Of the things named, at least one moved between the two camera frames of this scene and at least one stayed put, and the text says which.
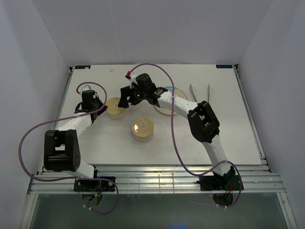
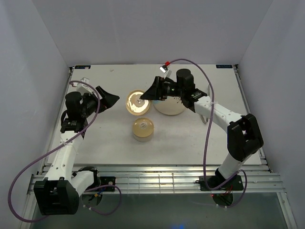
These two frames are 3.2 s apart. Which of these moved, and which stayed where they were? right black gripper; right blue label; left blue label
Moved: right black gripper
Stayed: left blue label; right blue label
